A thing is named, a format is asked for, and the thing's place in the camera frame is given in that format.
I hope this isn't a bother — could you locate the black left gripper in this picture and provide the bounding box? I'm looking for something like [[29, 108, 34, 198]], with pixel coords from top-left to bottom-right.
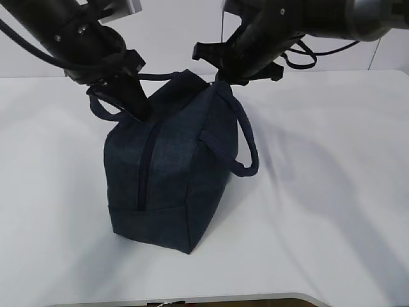
[[63, 28, 151, 122]]

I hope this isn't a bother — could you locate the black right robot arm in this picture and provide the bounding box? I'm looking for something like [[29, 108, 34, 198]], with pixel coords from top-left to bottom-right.
[[192, 1, 408, 85]]

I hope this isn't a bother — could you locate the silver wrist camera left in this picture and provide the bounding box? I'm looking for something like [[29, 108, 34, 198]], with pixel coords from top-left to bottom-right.
[[98, 0, 142, 24]]

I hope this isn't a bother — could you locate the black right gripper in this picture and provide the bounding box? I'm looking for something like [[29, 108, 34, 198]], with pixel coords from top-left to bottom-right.
[[192, 21, 284, 86]]

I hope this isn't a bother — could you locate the navy blue lunch bag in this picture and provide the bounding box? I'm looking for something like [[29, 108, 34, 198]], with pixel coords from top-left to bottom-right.
[[104, 70, 259, 254]]

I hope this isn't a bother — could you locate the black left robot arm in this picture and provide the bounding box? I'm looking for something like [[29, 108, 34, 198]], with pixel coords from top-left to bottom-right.
[[1, 0, 151, 122]]

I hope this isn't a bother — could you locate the black cable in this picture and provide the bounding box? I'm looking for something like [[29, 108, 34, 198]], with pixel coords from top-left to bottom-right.
[[281, 30, 362, 70]]

